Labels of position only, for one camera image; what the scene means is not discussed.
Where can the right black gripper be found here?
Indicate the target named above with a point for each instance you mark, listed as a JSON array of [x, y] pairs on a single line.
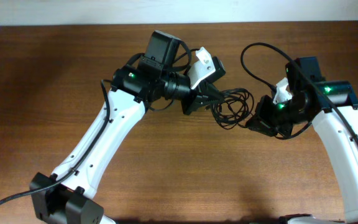
[[260, 123]]

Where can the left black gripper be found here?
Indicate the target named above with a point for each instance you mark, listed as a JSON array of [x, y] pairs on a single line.
[[199, 96]]

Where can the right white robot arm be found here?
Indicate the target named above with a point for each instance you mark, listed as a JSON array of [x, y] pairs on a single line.
[[330, 107]]

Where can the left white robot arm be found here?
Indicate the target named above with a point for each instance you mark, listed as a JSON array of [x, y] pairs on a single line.
[[66, 196]]

